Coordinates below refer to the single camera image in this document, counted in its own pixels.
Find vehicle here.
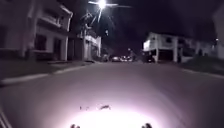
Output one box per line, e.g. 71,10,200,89
110,55,133,63

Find grey asphalt road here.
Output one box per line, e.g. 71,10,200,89
0,60,224,128

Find small pale building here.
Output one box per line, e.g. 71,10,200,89
68,32,103,62

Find white two-storey building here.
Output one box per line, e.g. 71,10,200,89
142,31,188,64

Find street lamp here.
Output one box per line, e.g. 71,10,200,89
81,0,109,62

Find robot's own part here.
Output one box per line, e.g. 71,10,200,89
69,123,82,128
140,122,153,128

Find pale building with columns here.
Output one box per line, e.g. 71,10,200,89
0,0,74,62

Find grey pavement with kerb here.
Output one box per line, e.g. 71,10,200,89
0,59,96,86

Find dark roadside verge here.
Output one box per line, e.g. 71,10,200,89
178,55,224,78

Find large grey building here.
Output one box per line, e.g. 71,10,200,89
212,5,224,61

